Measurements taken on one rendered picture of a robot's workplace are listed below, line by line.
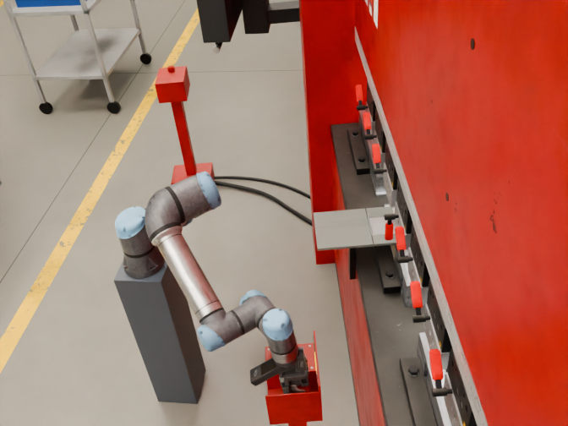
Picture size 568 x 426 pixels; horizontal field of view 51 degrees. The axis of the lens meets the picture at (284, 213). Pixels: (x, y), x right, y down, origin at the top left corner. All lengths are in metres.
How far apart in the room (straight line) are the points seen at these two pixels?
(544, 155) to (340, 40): 1.84
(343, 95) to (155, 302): 1.18
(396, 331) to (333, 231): 0.38
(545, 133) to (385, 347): 1.12
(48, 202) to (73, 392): 1.56
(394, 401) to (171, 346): 1.09
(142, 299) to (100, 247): 1.40
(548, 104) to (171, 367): 2.08
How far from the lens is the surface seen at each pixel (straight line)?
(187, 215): 1.74
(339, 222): 1.97
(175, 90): 3.44
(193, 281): 1.65
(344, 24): 2.51
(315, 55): 2.55
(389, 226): 1.76
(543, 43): 0.77
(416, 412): 1.64
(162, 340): 2.45
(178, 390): 2.72
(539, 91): 0.78
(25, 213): 4.13
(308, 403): 1.82
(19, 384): 3.14
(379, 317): 1.85
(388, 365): 1.75
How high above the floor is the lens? 2.29
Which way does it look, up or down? 39 degrees down
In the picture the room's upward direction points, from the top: 6 degrees counter-clockwise
